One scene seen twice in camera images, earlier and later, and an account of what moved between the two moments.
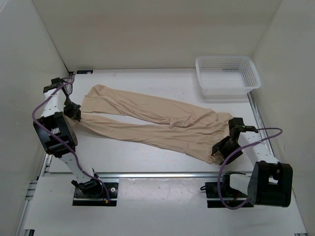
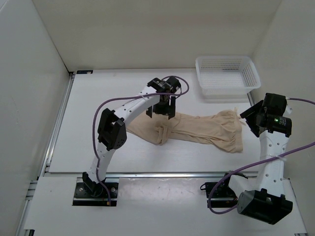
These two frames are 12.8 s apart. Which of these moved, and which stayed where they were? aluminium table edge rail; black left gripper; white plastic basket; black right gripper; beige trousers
Moved: black right gripper; beige trousers; black left gripper
Stayed: white plastic basket; aluminium table edge rail
